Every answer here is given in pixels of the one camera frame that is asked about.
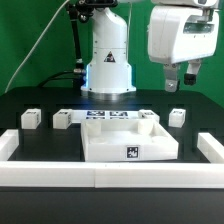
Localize white cable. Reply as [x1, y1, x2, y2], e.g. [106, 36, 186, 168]
[3, 0, 72, 96]

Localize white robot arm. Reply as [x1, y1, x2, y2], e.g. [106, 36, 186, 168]
[76, 0, 222, 100]

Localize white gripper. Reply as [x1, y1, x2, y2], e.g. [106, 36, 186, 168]
[148, 5, 219, 92]

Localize white base tag plate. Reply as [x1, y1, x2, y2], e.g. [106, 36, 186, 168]
[72, 110, 138, 123]

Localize white U-shaped obstacle fence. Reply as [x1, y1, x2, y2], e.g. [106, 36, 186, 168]
[0, 129, 224, 189]

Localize white square tabletop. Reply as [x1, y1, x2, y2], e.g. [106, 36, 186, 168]
[81, 119, 179, 162]

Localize black cable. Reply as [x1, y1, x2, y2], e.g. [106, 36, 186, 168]
[37, 69, 84, 89]

